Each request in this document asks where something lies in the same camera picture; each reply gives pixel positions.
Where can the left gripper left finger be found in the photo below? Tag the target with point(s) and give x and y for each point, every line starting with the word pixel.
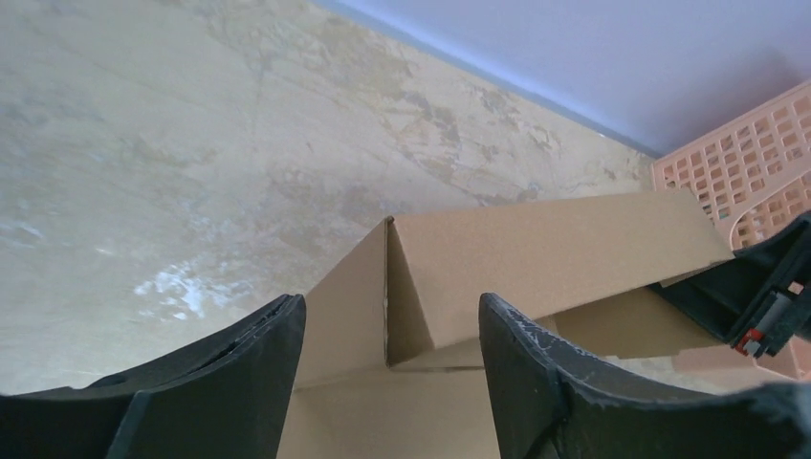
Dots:
pixel 223 396

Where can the orange plastic file organizer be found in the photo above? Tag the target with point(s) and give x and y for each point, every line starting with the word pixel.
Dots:
pixel 751 176

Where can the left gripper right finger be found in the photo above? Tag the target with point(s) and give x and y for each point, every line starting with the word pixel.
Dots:
pixel 552 399

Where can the brown cardboard box sheet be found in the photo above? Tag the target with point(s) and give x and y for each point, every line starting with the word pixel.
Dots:
pixel 391 363

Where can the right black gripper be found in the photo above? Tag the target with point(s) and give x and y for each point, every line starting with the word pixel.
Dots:
pixel 757 301

